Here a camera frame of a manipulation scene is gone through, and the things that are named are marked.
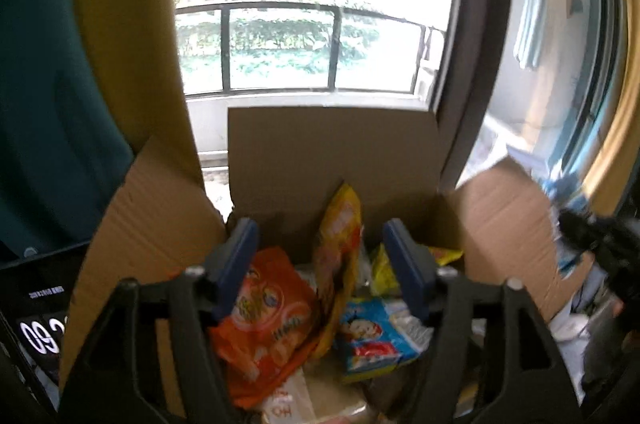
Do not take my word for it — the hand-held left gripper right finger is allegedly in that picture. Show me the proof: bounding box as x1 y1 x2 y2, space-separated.
382 218 583 424

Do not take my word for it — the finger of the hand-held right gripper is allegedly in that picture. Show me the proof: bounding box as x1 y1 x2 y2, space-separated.
557 209 608 255

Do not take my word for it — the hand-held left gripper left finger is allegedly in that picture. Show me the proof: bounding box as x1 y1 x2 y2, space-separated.
59 218 261 424

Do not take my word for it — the yellow green snack packet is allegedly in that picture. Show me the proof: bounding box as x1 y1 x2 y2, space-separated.
369 243 463 297

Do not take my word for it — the orange snack packet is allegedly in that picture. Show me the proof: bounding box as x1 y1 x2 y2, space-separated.
209 246 321 410

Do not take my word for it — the yellow red snack packet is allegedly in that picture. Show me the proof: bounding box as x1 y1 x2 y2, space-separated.
312 183 365 360

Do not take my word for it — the blue white snack packet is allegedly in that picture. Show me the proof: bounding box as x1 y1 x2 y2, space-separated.
332 296 435 377

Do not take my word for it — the cardboard box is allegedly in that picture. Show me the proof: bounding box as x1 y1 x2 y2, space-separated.
60 106 558 424

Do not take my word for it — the clear bread packet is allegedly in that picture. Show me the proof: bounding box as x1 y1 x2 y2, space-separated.
300 354 381 424

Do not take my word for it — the hanging towel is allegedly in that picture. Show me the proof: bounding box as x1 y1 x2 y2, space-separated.
514 0 549 69

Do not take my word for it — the balcony railing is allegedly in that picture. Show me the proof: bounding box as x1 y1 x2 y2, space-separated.
175 2 446 97

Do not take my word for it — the tablet with clock display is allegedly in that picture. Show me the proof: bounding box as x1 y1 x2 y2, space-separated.
0 244 88 410

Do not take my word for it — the teal curtain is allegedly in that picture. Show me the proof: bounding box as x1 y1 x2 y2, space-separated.
0 0 136 262

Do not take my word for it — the dark window frame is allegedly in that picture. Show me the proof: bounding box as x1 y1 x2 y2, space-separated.
435 0 516 195

